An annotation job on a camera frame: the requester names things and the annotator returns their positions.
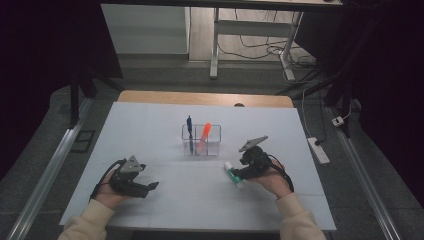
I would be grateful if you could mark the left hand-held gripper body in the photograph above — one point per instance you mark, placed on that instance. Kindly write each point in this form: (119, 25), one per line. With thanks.
(128, 183)

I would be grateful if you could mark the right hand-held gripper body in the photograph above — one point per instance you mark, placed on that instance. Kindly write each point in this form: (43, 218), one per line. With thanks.
(256, 160)

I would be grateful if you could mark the white and green glue stick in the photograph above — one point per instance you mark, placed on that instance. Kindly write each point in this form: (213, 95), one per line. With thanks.
(228, 165)

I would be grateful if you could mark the clear acrylic pen holder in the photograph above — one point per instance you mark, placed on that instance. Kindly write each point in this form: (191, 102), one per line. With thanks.
(215, 151)

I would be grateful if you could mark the orange highlighter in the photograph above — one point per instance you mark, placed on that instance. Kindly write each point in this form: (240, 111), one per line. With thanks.
(206, 129)

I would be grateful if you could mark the blue pen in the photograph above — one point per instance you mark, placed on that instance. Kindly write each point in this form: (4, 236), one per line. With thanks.
(189, 125)

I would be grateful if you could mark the person's left hand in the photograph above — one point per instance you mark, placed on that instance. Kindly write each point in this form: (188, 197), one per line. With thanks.
(108, 196)

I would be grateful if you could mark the person's right hand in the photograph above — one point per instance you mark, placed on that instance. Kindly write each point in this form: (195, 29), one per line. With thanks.
(275, 181)

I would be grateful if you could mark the white table mat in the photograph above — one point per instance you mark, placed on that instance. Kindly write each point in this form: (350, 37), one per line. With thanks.
(216, 206)

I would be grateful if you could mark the black floor plate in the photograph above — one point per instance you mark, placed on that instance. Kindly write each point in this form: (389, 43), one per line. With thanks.
(83, 141)

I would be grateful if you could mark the white power strip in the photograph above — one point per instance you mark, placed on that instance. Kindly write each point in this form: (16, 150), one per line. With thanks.
(318, 151)

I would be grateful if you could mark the white adapter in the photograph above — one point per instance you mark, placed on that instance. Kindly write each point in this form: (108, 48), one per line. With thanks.
(337, 121)

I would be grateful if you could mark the black metal stand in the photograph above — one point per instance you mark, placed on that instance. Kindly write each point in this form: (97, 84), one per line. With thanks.
(74, 103)
(346, 110)

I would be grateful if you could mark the white cabinet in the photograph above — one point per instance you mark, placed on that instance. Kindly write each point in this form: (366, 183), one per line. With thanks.
(143, 30)

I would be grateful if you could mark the dark curtain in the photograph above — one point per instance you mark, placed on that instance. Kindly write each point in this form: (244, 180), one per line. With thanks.
(33, 66)
(393, 83)

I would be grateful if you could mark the aluminium rail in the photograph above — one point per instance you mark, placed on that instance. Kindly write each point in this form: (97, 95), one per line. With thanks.
(50, 173)
(363, 180)

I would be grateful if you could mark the white desk frame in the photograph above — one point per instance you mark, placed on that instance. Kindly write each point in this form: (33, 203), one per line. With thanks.
(250, 28)

